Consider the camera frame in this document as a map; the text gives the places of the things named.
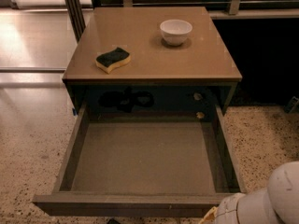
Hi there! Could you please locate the grey top drawer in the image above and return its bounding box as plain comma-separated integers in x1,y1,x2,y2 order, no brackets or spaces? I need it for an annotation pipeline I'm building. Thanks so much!
32,105,248,218

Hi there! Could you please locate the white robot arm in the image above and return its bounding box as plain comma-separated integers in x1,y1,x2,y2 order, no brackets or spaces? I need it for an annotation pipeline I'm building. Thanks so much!
198,161,299,224

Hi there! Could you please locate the small black floor object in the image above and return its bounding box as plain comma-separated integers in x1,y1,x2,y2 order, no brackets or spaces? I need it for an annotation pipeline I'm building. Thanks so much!
107,218,120,224

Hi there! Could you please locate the yellow green sponge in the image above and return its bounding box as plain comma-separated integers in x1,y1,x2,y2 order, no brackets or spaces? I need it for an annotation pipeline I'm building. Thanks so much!
95,47,131,74

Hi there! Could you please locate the white ceramic bowl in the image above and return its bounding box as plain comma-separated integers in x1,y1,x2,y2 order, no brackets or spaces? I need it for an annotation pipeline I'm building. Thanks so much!
160,20,192,46

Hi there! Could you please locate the dark object at right wall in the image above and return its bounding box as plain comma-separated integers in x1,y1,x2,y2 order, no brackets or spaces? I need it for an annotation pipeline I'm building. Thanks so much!
284,96,299,113

